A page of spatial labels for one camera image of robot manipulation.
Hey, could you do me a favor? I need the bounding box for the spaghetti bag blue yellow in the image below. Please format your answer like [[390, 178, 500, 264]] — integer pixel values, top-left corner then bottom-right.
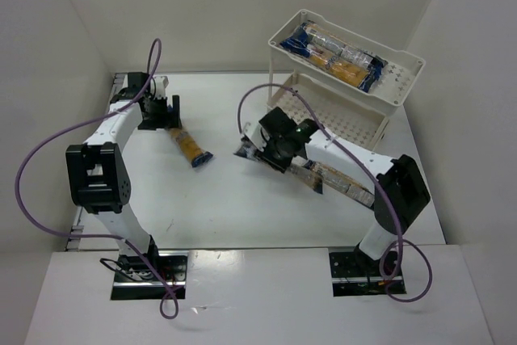
[[166, 124, 213, 168], [280, 34, 383, 92]]

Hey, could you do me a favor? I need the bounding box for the spaghetti bag label side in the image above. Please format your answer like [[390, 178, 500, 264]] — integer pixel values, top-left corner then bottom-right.
[[311, 162, 375, 209], [296, 22, 388, 72], [233, 140, 323, 195]]

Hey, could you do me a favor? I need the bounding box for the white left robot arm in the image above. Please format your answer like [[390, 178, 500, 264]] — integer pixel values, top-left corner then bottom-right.
[[65, 72, 179, 272]]

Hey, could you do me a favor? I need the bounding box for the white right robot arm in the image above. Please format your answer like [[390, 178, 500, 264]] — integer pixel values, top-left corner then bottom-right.
[[242, 107, 431, 260]]

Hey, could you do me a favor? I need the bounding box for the cream two-tier rolling cart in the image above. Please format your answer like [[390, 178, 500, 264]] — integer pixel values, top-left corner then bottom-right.
[[264, 8, 427, 152]]

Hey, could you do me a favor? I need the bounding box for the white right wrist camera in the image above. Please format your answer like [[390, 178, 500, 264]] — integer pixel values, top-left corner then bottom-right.
[[242, 122, 269, 151]]

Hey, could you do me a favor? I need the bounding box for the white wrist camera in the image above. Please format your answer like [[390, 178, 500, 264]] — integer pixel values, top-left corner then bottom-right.
[[149, 76, 169, 100], [242, 122, 269, 151]]

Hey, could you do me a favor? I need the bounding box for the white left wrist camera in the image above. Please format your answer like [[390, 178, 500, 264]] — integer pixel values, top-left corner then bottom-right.
[[149, 76, 169, 100]]

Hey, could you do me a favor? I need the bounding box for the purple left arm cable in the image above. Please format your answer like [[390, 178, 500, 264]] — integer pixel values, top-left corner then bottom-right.
[[15, 37, 181, 320]]

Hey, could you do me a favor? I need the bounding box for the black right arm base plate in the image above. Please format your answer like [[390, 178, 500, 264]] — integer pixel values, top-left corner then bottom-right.
[[329, 247, 406, 297]]

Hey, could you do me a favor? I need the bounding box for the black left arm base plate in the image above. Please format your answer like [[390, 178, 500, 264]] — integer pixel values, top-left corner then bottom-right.
[[111, 251, 191, 301]]

